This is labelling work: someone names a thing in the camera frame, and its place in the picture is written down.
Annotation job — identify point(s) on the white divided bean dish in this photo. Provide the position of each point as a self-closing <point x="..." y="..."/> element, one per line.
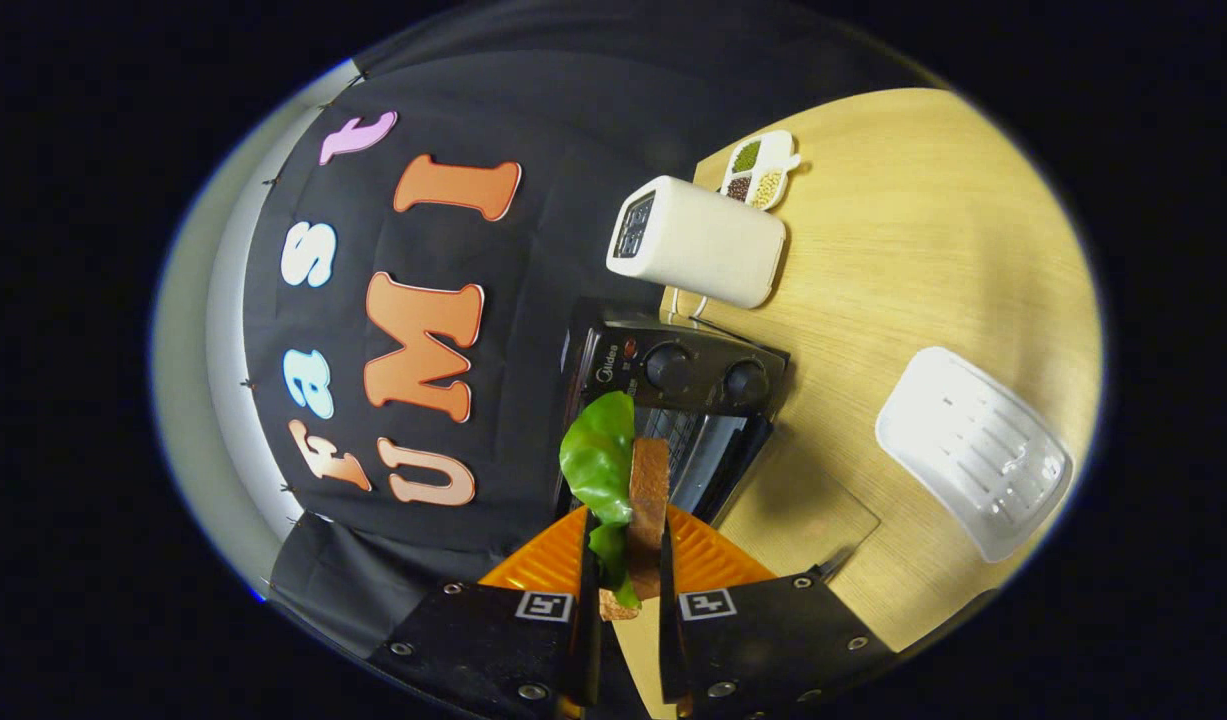
<point x="773" y="150"/>

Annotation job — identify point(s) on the white plastic tray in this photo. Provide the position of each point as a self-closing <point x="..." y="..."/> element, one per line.
<point x="963" y="440"/>

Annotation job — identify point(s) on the black backdrop cloth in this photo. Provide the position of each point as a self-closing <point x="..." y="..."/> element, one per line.
<point x="533" y="120"/>

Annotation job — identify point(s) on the lettuce sandwich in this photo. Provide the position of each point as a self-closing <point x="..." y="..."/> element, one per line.
<point x="651" y="490"/>

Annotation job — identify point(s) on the black toaster oven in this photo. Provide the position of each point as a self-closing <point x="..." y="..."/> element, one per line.
<point x="693" y="360"/>

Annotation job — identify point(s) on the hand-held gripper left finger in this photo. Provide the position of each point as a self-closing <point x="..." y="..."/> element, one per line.
<point x="588" y="640"/>

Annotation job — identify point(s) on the white pop-up toaster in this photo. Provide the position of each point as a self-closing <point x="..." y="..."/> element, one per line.
<point x="703" y="240"/>

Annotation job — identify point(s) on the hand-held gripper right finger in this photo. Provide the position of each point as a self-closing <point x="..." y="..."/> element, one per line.
<point x="670" y="640"/>

